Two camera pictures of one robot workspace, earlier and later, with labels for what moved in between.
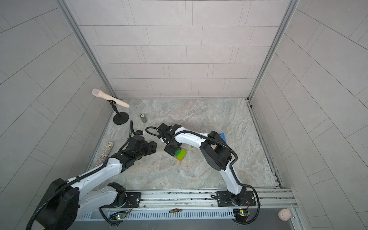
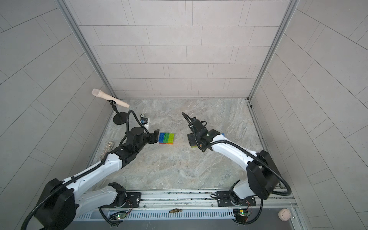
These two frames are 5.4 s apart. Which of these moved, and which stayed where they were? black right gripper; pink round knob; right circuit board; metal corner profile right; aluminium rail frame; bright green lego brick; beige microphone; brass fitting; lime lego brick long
Moved: lime lego brick long; bright green lego brick; black right gripper
Stayed: right circuit board; aluminium rail frame; metal corner profile right; beige microphone; pink round knob; brass fitting
